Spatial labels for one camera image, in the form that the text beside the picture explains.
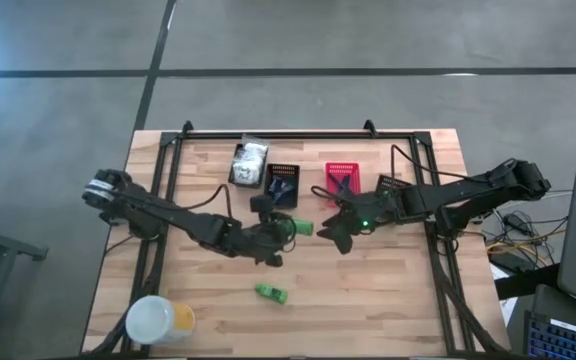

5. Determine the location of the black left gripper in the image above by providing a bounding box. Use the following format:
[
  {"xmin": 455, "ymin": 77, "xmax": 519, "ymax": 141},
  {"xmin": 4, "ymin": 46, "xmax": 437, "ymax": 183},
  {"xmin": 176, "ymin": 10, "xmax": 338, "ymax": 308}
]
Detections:
[{"xmin": 240, "ymin": 193, "xmax": 298, "ymax": 269}]

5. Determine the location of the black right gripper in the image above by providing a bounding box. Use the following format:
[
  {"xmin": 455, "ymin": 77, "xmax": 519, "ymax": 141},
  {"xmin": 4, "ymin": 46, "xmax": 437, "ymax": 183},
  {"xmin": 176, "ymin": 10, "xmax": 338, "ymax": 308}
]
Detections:
[{"xmin": 316, "ymin": 197, "xmax": 384, "ymax": 256}]

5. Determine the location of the green packet single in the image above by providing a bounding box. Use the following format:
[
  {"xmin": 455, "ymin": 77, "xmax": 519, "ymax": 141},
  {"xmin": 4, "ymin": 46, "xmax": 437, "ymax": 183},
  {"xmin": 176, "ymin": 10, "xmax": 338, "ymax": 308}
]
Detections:
[{"xmin": 287, "ymin": 218, "xmax": 315, "ymax": 238}]

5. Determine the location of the black plastic basket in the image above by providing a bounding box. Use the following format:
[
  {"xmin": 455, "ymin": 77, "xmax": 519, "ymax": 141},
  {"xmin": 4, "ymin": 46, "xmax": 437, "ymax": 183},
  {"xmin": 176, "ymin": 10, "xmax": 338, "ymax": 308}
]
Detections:
[
  {"xmin": 227, "ymin": 143, "xmax": 269, "ymax": 190},
  {"xmin": 375, "ymin": 173, "xmax": 414, "ymax": 194},
  {"xmin": 263, "ymin": 162, "xmax": 301, "ymax": 210}
]

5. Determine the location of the red plastic basket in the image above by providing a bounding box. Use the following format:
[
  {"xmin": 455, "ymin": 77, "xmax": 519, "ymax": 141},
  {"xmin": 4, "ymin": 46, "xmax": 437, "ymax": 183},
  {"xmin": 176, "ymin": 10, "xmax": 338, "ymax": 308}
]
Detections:
[{"xmin": 324, "ymin": 161, "xmax": 363, "ymax": 207}]

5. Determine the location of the black power adapter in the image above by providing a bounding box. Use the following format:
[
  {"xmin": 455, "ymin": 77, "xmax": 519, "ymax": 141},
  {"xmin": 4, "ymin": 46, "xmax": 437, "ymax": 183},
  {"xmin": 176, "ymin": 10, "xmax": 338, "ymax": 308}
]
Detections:
[{"xmin": 502, "ymin": 213, "xmax": 532, "ymax": 236}]

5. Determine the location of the black flat bar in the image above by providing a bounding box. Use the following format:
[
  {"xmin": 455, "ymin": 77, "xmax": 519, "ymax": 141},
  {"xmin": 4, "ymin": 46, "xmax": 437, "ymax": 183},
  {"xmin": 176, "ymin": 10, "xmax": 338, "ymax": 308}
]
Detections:
[{"xmin": 492, "ymin": 264, "xmax": 562, "ymax": 301}]

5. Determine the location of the black laptop with backlit keyboard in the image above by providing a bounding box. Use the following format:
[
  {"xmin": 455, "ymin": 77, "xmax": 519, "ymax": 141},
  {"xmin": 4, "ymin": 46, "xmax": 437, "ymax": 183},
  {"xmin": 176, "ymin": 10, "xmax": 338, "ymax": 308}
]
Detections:
[{"xmin": 522, "ymin": 283, "xmax": 576, "ymax": 360}]

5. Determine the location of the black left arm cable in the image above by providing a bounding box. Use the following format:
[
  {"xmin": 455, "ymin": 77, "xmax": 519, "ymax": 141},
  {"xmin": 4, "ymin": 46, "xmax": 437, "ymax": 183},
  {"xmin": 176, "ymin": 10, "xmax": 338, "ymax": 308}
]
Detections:
[{"xmin": 182, "ymin": 183, "xmax": 234, "ymax": 221}]

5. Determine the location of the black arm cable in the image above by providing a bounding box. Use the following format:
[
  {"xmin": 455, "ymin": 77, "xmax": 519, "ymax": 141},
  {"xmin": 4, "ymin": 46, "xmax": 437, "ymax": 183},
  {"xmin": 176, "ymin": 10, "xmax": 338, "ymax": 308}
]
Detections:
[
  {"xmin": 182, "ymin": 183, "xmax": 234, "ymax": 221},
  {"xmin": 310, "ymin": 144, "xmax": 474, "ymax": 211}
]

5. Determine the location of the black metal table frame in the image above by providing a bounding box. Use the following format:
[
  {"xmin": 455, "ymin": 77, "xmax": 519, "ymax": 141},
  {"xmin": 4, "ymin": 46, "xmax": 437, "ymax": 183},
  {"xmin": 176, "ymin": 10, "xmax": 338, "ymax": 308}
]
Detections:
[{"xmin": 85, "ymin": 119, "xmax": 512, "ymax": 359}]

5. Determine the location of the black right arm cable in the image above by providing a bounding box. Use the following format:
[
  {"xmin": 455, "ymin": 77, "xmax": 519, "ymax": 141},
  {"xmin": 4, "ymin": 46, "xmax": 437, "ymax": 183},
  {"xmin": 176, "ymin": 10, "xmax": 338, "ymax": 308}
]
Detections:
[{"xmin": 310, "ymin": 144, "xmax": 474, "ymax": 211}]

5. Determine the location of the yellow cable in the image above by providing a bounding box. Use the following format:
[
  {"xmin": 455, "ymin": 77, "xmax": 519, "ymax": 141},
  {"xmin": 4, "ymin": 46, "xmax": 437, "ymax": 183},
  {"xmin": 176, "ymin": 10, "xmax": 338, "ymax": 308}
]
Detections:
[{"xmin": 485, "ymin": 234, "xmax": 564, "ymax": 269}]

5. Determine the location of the white cable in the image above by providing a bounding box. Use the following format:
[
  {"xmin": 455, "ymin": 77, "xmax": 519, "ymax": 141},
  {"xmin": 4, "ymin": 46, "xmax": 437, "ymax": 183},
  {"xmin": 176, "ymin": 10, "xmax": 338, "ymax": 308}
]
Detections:
[{"xmin": 487, "ymin": 189, "xmax": 576, "ymax": 211}]

